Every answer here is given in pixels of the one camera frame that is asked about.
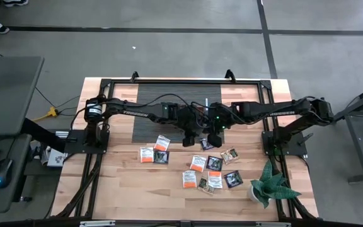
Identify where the orange white tea packet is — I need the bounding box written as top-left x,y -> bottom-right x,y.
207,171 -> 224,189
190,154 -> 207,173
139,146 -> 155,164
182,170 -> 198,189
153,134 -> 171,152

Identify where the dark purple tea packet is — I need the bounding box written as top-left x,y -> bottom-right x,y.
199,137 -> 216,151

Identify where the black camera cable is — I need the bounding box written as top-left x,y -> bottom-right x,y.
139,93 -> 201,111

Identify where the black desk strut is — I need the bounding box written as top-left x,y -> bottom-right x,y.
21,117 -> 66,153

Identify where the grey striped mat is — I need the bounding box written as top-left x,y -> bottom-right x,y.
132,83 -> 226,144

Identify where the black computer mouse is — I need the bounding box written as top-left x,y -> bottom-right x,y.
0,158 -> 14,189

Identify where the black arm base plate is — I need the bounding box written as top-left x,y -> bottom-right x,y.
262,131 -> 308,157
64,129 -> 110,155

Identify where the black floor cable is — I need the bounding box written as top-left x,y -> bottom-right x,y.
35,86 -> 81,110

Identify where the black lever handle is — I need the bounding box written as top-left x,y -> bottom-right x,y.
297,132 -> 314,147

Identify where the green plant in white pot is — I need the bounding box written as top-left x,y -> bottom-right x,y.
247,160 -> 302,209

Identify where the yellow power plug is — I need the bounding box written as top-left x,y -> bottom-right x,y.
32,106 -> 59,123

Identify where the white printed box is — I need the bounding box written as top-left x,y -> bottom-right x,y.
46,148 -> 68,168

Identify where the brown beige tea packet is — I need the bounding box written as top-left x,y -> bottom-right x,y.
220,147 -> 240,165

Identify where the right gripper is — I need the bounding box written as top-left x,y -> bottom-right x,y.
207,103 -> 233,148

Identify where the black green tea packet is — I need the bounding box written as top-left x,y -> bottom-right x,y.
153,150 -> 170,165

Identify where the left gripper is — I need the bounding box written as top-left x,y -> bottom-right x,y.
178,106 -> 203,148

